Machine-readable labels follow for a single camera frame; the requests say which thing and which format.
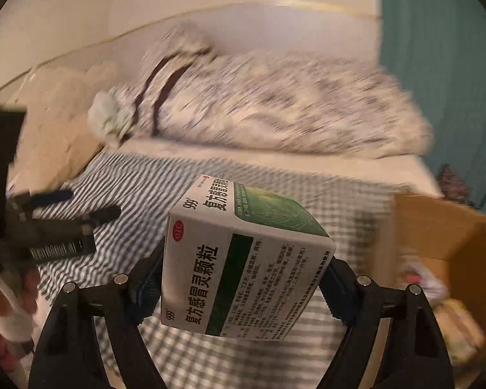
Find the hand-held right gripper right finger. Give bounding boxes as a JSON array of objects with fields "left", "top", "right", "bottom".
[{"left": 319, "top": 257, "right": 455, "bottom": 389}]

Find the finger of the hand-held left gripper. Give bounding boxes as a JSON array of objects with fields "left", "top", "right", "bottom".
[
  {"left": 8, "top": 188, "right": 75, "bottom": 219},
  {"left": 36, "top": 206, "right": 122, "bottom": 240}
]

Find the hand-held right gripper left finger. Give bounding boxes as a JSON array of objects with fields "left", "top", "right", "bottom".
[{"left": 28, "top": 243, "right": 167, "bottom": 389}]

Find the large white cotton pad packet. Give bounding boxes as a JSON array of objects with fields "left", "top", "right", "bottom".
[{"left": 399, "top": 251, "right": 450, "bottom": 304}]

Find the green medicine box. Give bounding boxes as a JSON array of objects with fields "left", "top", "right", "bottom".
[{"left": 160, "top": 176, "right": 336, "bottom": 342}]

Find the white lace cloth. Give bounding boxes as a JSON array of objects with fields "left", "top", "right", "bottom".
[{"left": 433, "top": 297, "right": 486, "bottom": 368}]

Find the beige pillow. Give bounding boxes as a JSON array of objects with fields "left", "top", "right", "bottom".
[{"left": 8, "top": 101, "right": 107, "bottom": 196}]

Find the green checked blanket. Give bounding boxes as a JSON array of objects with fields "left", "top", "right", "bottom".
[{"left": 7, "top": 149, "right": 414, "bottom": 389}]

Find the pale green towel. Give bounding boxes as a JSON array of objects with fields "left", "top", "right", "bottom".
[{"left": 87, "top": 91, "right": 137, "bottom": 145}]

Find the white bed sheet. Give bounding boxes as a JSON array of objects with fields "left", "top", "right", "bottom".
[{"left": 117, "top": 135, "right": 445, "bottom": 200}]

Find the dark cloth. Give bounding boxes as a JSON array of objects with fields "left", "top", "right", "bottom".
[{"left": 435, "top": 164, "right": 471, "bottom": 204}]

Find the floral print quilt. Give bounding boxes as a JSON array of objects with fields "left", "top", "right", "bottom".
[{"left": 117, "top": 22, "right": 435, "bottom": 159}]

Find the teal curtain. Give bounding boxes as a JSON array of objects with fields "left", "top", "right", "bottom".
[{"left": 378, "top": 0, "right": 486, "bottom": 220}]

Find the white headboard gold trim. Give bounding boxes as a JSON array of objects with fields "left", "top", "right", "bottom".
[{"left": 0, "top": 2, "right": 384, "bottom": 107}]

